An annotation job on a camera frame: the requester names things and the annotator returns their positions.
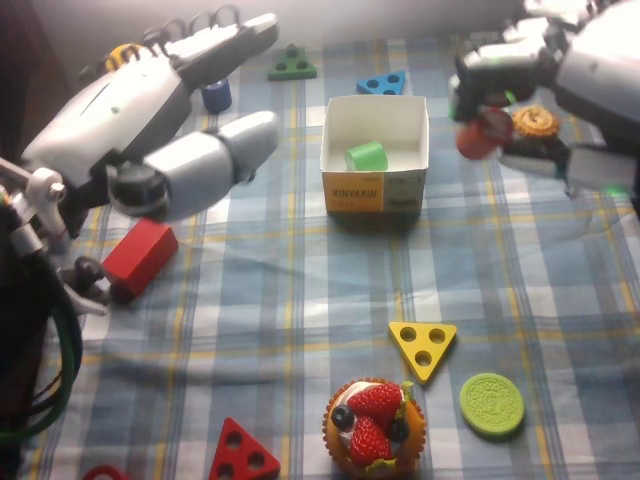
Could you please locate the blue triangle block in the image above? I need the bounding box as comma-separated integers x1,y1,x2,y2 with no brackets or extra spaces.
356,70,407,96

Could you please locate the red rectangular block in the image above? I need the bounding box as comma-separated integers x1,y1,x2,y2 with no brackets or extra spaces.
102,218,180,305

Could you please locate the strawberry toy cupcake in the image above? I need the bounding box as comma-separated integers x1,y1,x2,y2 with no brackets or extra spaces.
322,378,428,479

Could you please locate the blue plaid tablecloth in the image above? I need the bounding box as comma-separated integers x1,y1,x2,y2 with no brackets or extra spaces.
19,34,640,480

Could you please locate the green triangle block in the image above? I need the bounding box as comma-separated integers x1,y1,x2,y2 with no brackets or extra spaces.
267,43,318,81

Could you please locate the white paper box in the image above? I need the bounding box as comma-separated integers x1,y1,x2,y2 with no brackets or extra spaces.
319,94,431,217

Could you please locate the yellow flower toy cookie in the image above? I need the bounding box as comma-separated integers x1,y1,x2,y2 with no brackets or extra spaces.
510,105,560,139

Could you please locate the yellow triangle block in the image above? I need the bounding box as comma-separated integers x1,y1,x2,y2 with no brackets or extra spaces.
388,321,458,385

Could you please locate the red cylinder block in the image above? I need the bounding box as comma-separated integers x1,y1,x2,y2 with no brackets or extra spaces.
455,107,515,161
82,464,132,480

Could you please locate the yellow toy cupcake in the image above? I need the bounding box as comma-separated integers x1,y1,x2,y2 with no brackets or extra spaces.
105,43,141,71

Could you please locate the green round toy cookie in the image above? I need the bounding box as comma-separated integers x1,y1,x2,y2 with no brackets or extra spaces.
459,372,526,441

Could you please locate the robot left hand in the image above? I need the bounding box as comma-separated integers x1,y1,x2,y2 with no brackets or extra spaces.
22,3,282,222

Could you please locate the green cylinder block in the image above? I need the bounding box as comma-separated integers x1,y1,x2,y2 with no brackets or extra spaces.
343,140,390,173

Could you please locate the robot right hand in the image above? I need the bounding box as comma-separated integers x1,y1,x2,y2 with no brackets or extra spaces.
447,0,640,201

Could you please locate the red triangle block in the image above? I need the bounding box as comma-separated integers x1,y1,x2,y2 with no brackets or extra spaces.
207,417,282,480

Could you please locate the blue cylinder block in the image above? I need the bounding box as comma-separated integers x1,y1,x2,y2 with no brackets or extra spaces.
200,77,233,112

